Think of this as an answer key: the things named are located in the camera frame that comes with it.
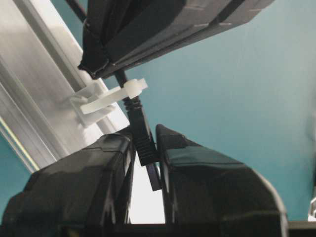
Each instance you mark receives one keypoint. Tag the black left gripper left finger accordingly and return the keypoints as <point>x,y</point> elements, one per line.
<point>84,194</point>

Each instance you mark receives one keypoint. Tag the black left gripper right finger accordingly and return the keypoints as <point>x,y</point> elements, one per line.
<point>213,194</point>

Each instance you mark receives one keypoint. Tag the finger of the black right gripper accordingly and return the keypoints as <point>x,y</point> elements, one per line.
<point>199,19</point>
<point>119,30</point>

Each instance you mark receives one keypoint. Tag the aluminium rail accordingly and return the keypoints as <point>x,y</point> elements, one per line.
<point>39,79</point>

